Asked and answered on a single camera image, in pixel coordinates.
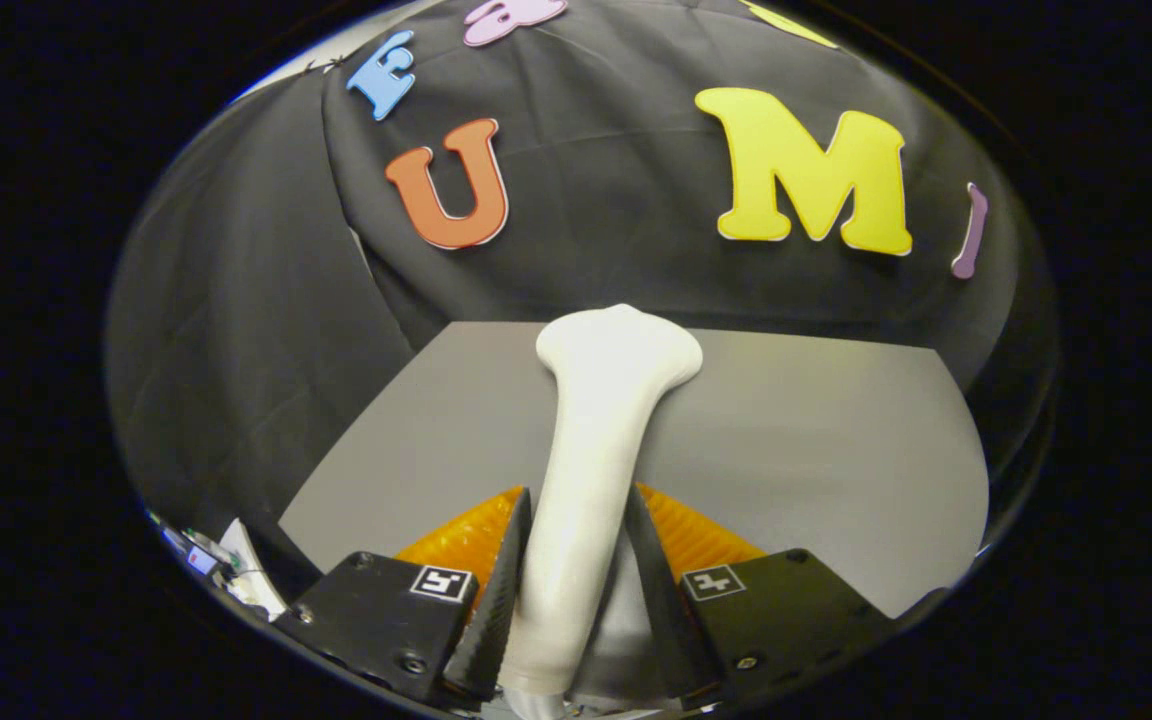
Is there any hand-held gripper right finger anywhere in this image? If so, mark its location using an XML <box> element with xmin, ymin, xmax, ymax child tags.
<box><xmin>624</xmin><ymin>483</ymin><xmax>897</xmax><ymax>706</ymax></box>

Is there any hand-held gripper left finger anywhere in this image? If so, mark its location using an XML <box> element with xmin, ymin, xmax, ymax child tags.
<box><xmin>276</xmin><ymin>486</ymin><xmax>534</xmax><ymax>706</ymax></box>

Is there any white garment steamer head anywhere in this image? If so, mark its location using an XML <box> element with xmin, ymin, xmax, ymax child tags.
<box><xmin>496</xmin><ymin>303</ymin><xmax>705</xmax><ymax>701</ymax></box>

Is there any grey cabinet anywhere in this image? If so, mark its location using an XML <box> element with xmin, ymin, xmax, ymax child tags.
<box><xmin>278</xmin><ymin>320</ymin><xmax>990</xmax><ymax>621</ymax></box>

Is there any white and blue clutter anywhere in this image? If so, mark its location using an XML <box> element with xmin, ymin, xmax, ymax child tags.
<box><xmin>148</xmin><ymin>510</ymin><xmax>287</xmax><ymax>623</ymax></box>

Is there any black backdrop cloth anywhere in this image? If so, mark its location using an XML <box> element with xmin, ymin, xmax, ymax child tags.
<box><xmin>106</xmin><ymin>0</ymin><xmax>1062</xmax><ymax>601</ymax></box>

